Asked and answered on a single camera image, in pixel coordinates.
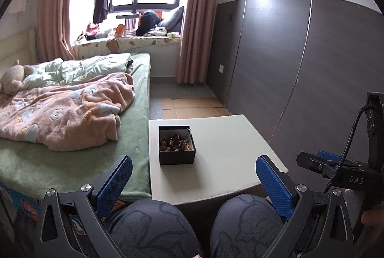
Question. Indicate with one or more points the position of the black jewelry box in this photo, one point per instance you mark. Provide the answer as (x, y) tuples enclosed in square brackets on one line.
[(171, 150)]

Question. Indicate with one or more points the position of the pink fleece blanket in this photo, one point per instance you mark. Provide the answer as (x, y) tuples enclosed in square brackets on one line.
[(68, 117)]

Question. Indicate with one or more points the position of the left pink curtain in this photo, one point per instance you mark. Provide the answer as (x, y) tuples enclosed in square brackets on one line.
[(54, 30)]

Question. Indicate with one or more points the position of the beige padded headboard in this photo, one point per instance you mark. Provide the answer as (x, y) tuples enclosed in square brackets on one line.
[(21, 46)]

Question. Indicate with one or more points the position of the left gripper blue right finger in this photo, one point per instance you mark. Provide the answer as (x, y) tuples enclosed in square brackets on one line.
[(278, 186)]

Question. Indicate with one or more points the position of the person's leg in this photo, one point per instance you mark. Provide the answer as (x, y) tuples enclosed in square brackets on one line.
[(245, 226), (150, 228)]

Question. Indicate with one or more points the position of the grey pillow on sill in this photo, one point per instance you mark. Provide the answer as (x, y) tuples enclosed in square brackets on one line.
[(173, 22)]

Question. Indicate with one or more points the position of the white wall socket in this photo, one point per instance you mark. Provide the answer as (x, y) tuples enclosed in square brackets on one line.
[(221, 68)]

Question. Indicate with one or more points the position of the light green quilt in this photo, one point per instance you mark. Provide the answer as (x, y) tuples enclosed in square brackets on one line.
[(59, 72)]

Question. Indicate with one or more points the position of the pink curtain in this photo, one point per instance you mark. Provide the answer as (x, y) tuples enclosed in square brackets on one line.
[(54, 30), (195, 44)]

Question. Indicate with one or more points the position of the white square table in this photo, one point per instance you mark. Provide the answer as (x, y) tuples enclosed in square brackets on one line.
[(227, 149)]

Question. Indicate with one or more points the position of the patterned window seat cushion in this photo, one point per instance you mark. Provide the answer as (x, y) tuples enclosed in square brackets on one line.
[(105, 46)]

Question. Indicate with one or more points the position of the person's left leg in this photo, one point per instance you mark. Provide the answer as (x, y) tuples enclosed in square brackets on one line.
[(150, 228)]

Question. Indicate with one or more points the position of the person's right hand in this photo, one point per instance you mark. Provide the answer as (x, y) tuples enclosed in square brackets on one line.
[(373, 218)]

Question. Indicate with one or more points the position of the person's right leg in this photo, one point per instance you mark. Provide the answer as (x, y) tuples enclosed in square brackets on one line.
[(245, 226)]

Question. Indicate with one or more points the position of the beige plush toy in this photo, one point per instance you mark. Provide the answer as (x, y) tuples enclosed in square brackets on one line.
[(11, 81)]

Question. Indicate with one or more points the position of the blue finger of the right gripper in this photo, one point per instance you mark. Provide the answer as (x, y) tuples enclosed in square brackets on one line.
[(329, 156)]

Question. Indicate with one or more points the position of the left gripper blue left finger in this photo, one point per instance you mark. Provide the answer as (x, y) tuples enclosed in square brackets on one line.
[(109, 186)]

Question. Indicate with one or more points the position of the flattened cardboard on floor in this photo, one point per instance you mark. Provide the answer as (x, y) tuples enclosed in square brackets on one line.
[(187, 108)]

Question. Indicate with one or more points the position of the right pink curtain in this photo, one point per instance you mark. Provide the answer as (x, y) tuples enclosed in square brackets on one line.
[(195, 44)]

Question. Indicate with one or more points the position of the thin silver bangle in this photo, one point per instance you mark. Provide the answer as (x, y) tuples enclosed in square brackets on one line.
[(185, 135)]

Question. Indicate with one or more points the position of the black bag on sill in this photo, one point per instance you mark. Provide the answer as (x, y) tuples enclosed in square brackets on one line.
[(148, 20)]

